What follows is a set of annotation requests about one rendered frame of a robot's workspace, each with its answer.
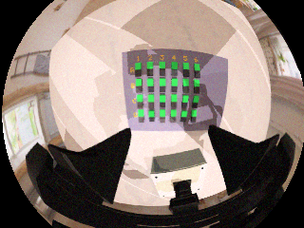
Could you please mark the lavender switch panel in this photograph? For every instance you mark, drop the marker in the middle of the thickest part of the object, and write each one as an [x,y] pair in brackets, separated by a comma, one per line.
[170,90]

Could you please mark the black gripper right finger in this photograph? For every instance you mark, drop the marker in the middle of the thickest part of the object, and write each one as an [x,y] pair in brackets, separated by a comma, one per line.
[237,157]

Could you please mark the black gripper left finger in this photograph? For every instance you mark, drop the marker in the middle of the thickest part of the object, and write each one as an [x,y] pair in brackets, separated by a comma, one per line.
[99,166]

